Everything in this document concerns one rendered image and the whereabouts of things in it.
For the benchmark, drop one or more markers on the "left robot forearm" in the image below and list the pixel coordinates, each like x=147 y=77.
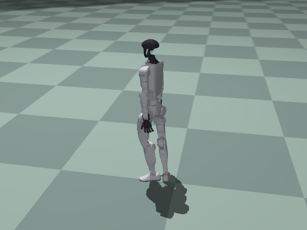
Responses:
x=144 y=104

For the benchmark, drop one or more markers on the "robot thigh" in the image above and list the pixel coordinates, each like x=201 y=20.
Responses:
x=160 y=125
x=143 y=137

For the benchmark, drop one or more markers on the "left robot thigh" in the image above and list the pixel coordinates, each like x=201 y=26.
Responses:
x=143 y=137

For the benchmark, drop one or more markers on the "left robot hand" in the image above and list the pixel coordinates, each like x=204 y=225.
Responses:
x=147 y=125

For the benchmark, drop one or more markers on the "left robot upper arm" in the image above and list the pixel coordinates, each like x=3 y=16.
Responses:
x=144 y=73

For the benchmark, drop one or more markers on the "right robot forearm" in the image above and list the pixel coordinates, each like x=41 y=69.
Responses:
x=160 y=95

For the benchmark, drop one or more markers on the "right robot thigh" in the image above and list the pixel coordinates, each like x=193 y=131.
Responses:
x=160 y=125

